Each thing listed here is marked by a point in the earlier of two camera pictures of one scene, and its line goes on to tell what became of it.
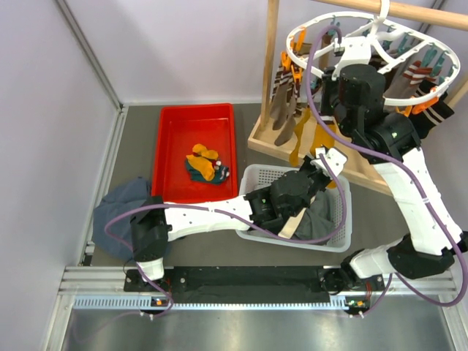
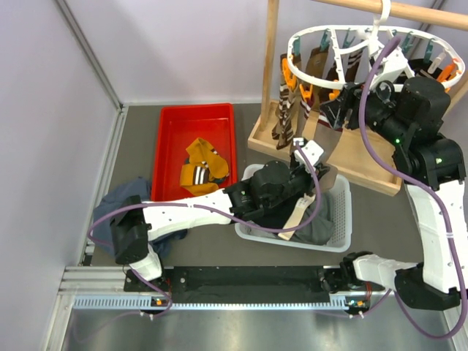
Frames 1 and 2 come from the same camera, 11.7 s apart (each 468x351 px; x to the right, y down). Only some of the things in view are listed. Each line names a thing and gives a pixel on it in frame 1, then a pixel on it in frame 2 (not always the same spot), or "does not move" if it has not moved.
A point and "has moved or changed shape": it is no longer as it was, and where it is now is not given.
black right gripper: [328, 84] -> [349, 97]
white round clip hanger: [357, 50] has moved or changed shape
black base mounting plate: [237, 284] does not move
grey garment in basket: [318, 219] does not move
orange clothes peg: [286, 62] -> [306, 94]
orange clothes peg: [301, 37] -> [291, 80]
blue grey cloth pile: [133, 194] does not move
